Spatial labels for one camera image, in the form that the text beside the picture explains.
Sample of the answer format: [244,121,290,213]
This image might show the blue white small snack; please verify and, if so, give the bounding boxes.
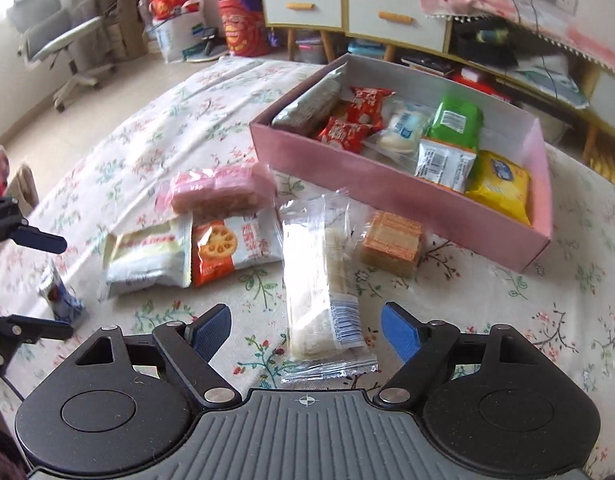
[38,261,86,327]

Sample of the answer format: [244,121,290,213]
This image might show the cream white snack packet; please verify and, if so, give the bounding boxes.
[102,214,193,299]

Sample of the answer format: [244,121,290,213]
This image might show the clear rice cracker pack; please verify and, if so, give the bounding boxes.
[280,190,378,385]

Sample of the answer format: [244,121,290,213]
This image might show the orange lotus cracker packet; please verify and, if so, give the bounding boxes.
[190,206,285,290]

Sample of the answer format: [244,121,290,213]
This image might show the pink wafer snack pack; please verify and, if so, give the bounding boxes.
[155,162,277,220]

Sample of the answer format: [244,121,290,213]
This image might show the yellow biscuit packet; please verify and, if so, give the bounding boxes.
[465,151,531,226]

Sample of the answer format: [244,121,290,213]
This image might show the orange white small packet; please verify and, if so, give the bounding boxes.
[415,139,477,194]

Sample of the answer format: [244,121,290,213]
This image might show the white blue bread packet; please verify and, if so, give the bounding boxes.
[364,98,433,172]

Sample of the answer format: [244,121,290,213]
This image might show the green snack packet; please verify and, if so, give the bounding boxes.
[427,96,483,152]

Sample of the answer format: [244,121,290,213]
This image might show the red snack packet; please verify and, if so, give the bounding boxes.
[345,86,394,130]
[316,117,371,154]

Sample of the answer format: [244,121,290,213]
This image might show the chocolate roll white packet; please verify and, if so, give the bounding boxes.
[271,64,347,136]

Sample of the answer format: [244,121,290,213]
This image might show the brown wafer cracker stack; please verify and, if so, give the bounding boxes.
[358,210,426,278]

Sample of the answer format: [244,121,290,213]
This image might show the floral tablecloth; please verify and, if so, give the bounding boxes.
[0,58,615,479]

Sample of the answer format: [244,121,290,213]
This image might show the pink cardboard box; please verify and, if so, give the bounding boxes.
[250,54,553,272]

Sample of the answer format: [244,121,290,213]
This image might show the grey office chair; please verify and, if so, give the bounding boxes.
[6,0,117,113]

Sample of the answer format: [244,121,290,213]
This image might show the white shopping bag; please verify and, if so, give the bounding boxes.
[148,0,207,63]

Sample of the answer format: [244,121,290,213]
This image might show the wooden drawer cabinet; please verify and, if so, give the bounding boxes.
[262,0,615,165]

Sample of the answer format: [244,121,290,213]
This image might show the pink cloth cover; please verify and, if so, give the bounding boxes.
[420,0,615,75]

